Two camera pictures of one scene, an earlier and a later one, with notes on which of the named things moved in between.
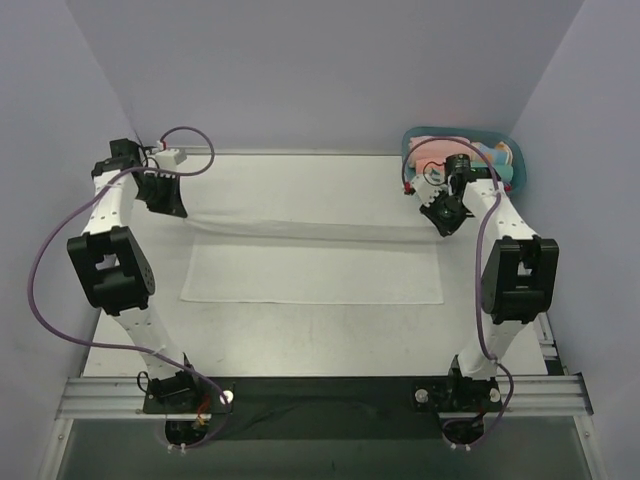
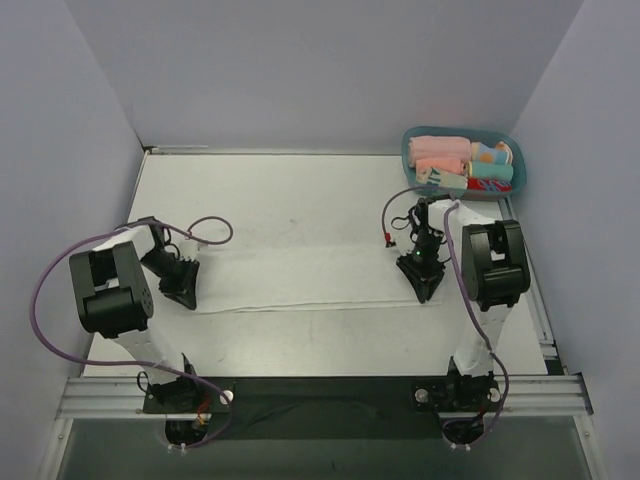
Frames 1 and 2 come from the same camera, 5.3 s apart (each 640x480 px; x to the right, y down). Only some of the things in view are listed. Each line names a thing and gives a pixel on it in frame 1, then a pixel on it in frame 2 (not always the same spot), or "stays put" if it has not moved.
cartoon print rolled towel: [500, 155] stays put
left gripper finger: [177, 208] to [181, 287]
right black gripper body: [445, 215] to [421, 263]
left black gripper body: [163, 191] to [176, 273]
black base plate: [322, 408] stays put
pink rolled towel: [437, 149] stays put
